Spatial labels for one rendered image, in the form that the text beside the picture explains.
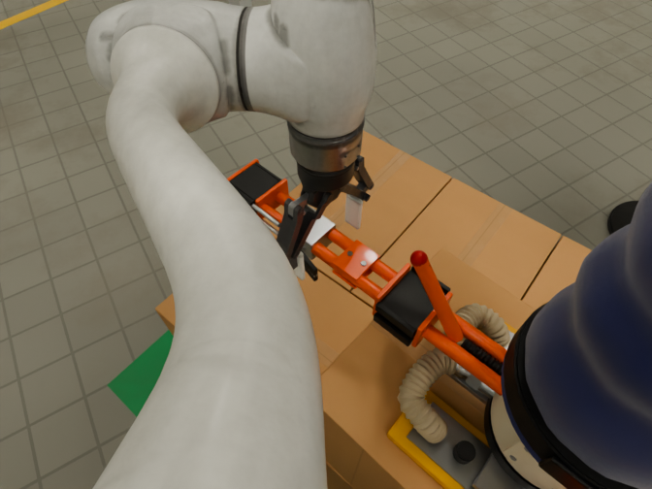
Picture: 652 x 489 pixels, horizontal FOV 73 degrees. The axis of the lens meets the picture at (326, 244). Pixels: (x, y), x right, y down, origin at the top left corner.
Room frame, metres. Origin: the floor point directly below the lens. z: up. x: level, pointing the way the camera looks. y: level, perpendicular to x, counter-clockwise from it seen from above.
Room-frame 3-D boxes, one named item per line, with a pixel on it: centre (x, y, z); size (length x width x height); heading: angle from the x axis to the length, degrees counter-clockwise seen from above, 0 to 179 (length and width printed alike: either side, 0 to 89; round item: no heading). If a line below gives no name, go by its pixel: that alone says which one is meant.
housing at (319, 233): (0.46, 0.03, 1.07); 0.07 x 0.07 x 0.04; 48
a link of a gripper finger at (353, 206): (0.47, -0.05, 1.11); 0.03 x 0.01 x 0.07; 48
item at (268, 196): (0.56, 0.12, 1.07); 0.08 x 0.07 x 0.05; 48
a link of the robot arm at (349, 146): (0.42, 0.00, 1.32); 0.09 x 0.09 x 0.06
